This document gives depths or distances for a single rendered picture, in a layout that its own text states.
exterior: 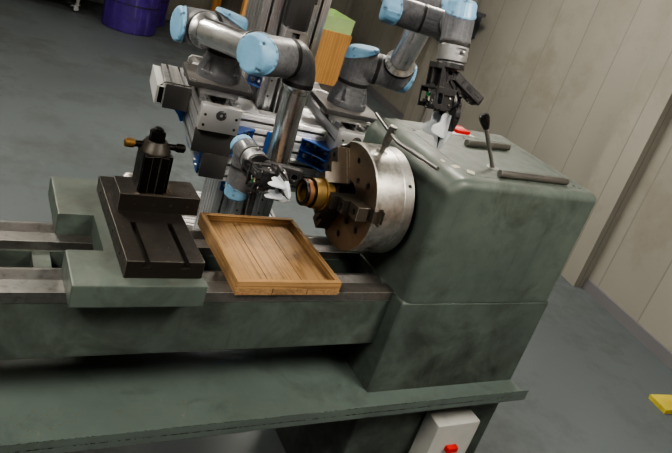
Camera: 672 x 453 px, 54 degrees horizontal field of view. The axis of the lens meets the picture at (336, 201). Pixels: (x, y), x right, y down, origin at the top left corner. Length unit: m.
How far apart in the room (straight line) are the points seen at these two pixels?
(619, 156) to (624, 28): 0.96
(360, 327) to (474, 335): 0.40
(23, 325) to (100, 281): 0.20
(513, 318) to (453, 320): 0.25
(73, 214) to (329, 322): 0.73
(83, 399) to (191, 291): 0.42
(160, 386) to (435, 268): 0.81
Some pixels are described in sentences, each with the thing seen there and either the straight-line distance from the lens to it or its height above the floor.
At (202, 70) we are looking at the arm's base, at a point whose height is 1.18.
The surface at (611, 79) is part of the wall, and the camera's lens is 5.15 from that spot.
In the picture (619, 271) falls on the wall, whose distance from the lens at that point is 4.80.
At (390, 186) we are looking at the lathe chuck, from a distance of 1.77.
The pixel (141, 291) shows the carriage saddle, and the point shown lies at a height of 0.91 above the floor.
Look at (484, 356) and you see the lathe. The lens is 2.26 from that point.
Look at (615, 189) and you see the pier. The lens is 4.78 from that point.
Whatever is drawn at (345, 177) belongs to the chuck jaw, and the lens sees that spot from 1.86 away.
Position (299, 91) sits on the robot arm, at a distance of 1.97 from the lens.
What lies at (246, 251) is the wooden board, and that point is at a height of 0.89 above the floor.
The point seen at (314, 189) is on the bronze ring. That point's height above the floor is 1.10.
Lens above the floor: 1.75
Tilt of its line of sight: 22 degrees down
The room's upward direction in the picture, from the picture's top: 18 degrees clockwise
